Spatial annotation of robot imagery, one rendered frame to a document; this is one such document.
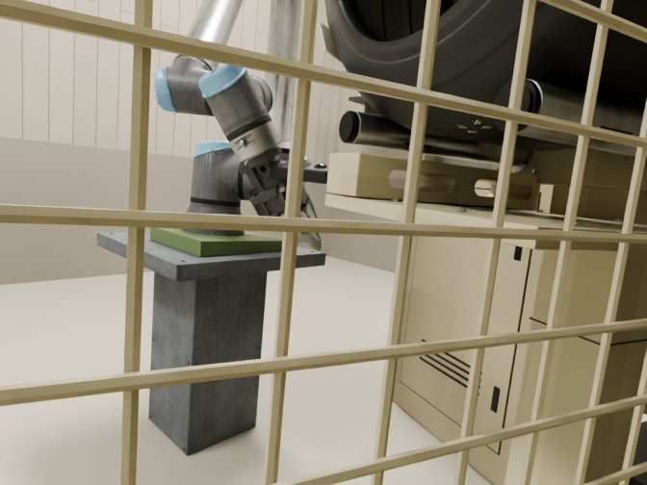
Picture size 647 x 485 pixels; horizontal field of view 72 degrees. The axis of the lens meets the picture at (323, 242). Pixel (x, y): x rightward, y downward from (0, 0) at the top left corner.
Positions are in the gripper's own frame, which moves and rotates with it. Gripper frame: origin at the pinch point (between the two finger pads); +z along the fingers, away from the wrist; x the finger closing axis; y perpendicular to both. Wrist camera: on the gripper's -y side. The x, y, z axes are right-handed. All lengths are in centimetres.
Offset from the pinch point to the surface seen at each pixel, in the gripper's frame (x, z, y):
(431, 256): -67, 36, -3
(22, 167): -126, -79, 219
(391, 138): 12.5, -13.9, -23.9
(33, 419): 2, 20, 116
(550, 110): 35, -13, -41
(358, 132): 15.9, -16.8, -20.9
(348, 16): 11.1, -30.9, -24.8
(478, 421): -33, 78, -4
